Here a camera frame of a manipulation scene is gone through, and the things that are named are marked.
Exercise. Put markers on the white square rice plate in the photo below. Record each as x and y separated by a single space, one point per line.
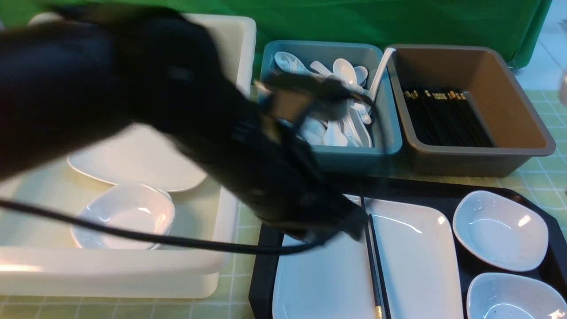
418 259

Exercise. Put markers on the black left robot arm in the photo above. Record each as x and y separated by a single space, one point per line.
70 83

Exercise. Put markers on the pile of black chopsticks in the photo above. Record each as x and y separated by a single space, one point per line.
444 117

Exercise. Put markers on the white bowl tray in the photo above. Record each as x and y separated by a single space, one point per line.
501 232
506 296

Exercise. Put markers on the brown plastic chopstick bin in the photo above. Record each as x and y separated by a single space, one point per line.
503 108

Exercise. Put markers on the green backdrop cloth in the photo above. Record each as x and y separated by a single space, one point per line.
509 27

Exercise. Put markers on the white square plate in tub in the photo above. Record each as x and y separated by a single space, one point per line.
138 154

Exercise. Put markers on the black chopstick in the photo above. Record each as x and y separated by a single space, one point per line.
374 269
384 304

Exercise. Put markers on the long white ladle spoon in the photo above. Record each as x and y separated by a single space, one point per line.
376 82

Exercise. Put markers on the teal plastic spoon bin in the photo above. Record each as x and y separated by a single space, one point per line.
386 136

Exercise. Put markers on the white bowl in tub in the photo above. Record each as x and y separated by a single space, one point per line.
130 206

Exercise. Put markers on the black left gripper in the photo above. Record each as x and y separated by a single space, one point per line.
255 151

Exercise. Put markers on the white spoon rear pile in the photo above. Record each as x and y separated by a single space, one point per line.
344 69

